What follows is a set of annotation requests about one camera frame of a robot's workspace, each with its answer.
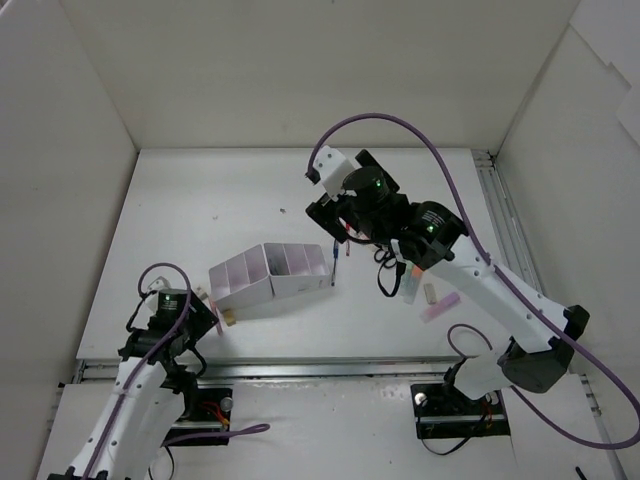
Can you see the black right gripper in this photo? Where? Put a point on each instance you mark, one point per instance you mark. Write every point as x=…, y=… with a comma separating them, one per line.
x=325, y=214

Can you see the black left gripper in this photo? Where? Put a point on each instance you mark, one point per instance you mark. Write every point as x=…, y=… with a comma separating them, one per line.
x=203, y=314

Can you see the yellow brown eraser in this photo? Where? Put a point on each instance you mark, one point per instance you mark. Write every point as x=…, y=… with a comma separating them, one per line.
x=229, y=318

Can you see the orange highlighter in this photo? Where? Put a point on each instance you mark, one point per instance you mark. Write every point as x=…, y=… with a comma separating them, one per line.
x=417, y=273

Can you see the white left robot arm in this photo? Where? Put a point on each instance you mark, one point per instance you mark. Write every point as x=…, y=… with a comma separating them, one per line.
x=152, y=391

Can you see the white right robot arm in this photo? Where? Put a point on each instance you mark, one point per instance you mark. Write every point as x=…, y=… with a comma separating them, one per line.
x=541, y=331

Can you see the thin pink highlighter pen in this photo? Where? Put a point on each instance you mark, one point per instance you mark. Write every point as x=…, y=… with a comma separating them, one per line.
x=219, y=319

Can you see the blue gel pen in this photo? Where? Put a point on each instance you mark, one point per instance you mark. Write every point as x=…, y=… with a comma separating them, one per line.
x=335, y=257

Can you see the white divided organizer left box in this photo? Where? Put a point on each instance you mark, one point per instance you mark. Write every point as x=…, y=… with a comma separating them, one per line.
x=242, y=281

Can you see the white divided organizer box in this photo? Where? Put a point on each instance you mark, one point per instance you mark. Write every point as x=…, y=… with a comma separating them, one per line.
x=242, y=281
x=296, y=268

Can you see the green highlighter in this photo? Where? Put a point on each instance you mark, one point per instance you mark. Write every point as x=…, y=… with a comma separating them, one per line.
x=407, y=283

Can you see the white divided organizer right box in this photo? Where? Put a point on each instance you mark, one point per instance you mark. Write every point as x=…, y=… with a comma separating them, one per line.
x=296, y=268

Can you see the beige eraser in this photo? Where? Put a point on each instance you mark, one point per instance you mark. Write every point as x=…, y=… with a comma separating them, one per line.
x=430, y=293

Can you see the purple highlighter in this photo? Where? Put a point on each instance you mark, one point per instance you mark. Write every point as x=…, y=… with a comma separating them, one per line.
x=441, y=307

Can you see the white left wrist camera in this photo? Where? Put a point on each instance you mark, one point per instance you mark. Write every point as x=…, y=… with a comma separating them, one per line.
x=158, y=284

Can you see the black handled scissors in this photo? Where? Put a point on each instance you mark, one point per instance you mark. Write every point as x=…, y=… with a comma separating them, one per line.
x=385, y=259

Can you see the aluminium front rail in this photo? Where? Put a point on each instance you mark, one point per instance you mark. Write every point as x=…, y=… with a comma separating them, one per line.
x=291, y=370

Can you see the aluminium rail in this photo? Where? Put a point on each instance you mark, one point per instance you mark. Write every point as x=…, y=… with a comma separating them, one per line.
x=510, y=237
x=291, y=370

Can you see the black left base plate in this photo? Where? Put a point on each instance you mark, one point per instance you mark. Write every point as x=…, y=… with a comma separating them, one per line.
x=211, y=413

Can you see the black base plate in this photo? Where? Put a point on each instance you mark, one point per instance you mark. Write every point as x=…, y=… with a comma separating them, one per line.
x=443, y=414
x=211, y=413

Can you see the aluminium right side rail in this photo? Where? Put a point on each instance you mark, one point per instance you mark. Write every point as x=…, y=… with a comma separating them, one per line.
x=510, y=237

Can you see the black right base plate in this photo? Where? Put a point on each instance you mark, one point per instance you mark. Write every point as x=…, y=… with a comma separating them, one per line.
x=443, y=414

